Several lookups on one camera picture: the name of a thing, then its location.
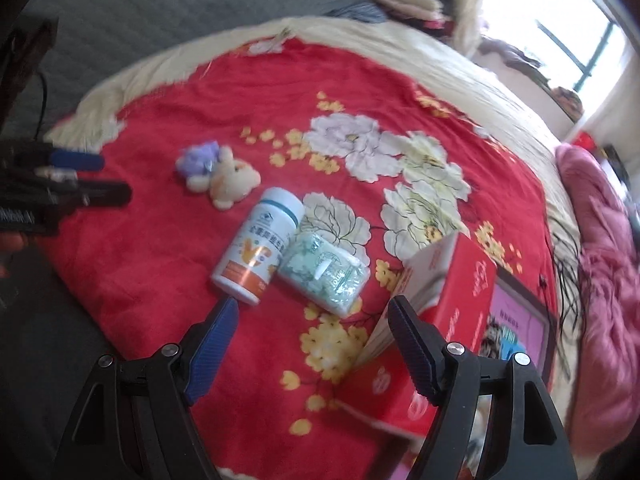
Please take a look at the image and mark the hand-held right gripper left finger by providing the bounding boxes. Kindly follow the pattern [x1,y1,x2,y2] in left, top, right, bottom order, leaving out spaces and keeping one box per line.
[52,296,241,480]

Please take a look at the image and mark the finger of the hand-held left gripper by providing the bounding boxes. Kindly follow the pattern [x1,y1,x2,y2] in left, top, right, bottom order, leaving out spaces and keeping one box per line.
[30,147,105,174]
[50,179,133,211]

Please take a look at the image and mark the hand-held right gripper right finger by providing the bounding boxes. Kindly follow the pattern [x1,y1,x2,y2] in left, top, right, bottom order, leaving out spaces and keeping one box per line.
[387,295,581,480]

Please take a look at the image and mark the red tissue pack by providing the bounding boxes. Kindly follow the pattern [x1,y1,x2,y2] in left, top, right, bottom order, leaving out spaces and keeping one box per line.
[340,232,498,438]

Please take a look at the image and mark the white pill bottle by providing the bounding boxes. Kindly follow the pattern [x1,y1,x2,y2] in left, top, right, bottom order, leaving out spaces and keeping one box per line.
[210,186,305,307]

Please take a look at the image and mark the white vitamin bottle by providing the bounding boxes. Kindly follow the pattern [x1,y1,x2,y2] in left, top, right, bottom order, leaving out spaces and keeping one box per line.
[276,232,372,318]

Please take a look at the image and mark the beige plush toy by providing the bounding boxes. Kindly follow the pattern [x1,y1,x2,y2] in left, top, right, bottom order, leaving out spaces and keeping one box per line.
[207,146,262,210]

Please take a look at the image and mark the dark grey tray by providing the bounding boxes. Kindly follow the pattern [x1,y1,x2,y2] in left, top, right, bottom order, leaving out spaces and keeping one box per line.
[365,269,559,480]

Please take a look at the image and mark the person's left hand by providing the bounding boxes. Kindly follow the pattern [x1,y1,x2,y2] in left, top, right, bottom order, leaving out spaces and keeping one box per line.
[0,231,27,256]

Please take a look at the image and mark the red floral blanket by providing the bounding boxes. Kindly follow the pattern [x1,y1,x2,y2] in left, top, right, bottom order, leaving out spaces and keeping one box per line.
[40,40,558,480]

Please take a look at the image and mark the pink and blue book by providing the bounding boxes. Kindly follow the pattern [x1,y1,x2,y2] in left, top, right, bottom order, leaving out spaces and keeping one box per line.
[480,280,546,361]

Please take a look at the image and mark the grey quilted headboard cover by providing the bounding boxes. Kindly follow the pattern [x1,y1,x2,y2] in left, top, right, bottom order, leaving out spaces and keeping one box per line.
[15,0,381,131]

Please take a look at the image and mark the pink duvet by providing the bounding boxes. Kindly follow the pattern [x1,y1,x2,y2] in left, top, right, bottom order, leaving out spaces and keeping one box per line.
[555,142,640,441]

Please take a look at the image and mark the cream bed sheet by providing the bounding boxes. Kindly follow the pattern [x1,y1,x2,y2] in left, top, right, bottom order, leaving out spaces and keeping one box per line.
[47,15,581,411]

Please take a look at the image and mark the blue patterned cloth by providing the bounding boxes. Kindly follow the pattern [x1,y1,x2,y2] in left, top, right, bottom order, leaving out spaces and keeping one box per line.
[325,1,388,23]

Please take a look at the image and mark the clothes on windowsill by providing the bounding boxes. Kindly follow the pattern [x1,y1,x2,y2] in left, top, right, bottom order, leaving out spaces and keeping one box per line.
[477,35,586,121]

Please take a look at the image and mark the white curtain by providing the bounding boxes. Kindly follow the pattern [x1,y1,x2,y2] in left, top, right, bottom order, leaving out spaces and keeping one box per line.
[452,0,506,58]

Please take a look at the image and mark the pile of folded clothes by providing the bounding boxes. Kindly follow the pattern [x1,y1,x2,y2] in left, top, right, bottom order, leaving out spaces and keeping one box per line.
[370,0,458,36]

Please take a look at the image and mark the window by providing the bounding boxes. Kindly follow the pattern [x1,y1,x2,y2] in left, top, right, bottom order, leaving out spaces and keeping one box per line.
[535,10,626,126]

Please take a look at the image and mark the coiled black cable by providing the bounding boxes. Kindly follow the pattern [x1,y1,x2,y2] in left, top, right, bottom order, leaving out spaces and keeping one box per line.
[542,205,583,376]

